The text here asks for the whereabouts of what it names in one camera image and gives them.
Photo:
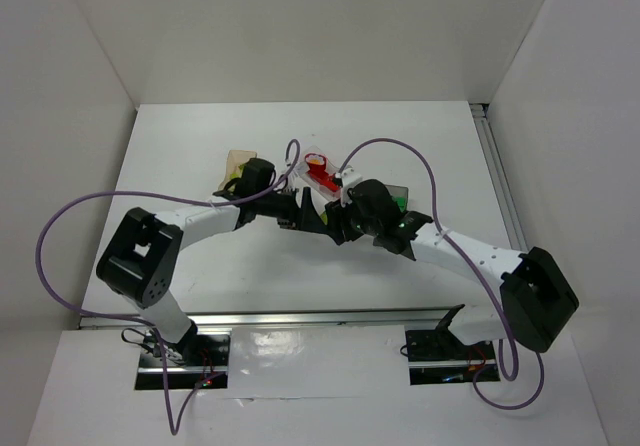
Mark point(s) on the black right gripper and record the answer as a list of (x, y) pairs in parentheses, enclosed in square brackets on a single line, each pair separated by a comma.
[(335, 224)]

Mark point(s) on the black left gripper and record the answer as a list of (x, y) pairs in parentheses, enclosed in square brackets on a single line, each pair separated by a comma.
[(304, 211)]

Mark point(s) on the small green lego piece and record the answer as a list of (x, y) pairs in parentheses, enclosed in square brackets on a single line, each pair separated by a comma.
[(401, 202)]

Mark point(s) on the red 2x4 lego brick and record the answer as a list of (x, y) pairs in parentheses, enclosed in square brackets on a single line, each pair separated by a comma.
[(329, 183)]

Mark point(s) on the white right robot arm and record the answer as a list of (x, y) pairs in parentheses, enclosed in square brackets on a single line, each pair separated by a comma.
[(531, 300)]

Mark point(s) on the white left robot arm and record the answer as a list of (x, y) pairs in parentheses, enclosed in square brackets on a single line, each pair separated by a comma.
[(139, 262)]

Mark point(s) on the grey translucent plastic container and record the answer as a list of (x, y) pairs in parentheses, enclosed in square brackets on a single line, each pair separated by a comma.
[(400, 195)]

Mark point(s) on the clear plastic container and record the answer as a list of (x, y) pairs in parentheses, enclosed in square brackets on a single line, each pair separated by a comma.
[(301, 173)]

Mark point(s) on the tan translucent plastic container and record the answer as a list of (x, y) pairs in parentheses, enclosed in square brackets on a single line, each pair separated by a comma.
[(235, 162)]

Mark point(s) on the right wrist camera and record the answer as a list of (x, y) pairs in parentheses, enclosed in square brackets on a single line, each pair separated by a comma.
[(346, 179)]

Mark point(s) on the aluminium mounting rail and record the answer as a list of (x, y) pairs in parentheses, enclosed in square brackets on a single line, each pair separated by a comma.
[(220, 322)]

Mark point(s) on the aluminium side rail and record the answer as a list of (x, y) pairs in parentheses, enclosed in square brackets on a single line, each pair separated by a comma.
[(515, 234)]

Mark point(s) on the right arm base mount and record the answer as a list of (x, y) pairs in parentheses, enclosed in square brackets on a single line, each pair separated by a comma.
[(435, 356)]

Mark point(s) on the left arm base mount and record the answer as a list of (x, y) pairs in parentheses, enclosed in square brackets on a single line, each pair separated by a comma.
[(208, 364)]

